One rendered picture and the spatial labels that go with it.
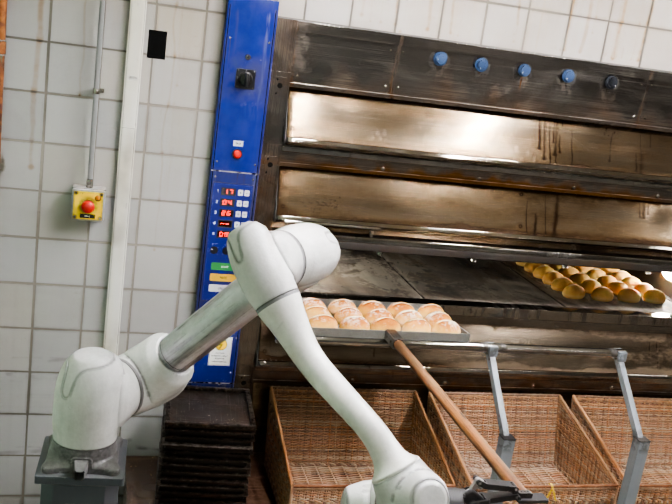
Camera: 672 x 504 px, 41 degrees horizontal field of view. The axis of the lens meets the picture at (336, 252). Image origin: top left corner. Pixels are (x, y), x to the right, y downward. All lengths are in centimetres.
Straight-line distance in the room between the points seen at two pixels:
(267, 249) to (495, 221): 153
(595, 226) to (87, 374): 200
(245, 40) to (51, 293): 102
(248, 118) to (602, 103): 128
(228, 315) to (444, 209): 126
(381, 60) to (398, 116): 20
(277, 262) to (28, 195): 128
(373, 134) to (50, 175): 105
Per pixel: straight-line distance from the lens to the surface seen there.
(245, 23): 290
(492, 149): 320
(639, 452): 315
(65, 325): 310
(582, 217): 344
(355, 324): 283
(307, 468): 327
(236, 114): 292
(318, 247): 198
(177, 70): 292
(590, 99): 337
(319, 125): 300
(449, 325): 294
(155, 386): 232
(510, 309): 341
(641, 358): 377
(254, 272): 186
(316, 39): 299
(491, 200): 327
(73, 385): 222
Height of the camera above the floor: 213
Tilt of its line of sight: 15 degrees down
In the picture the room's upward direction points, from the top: 8 degrees clockwise
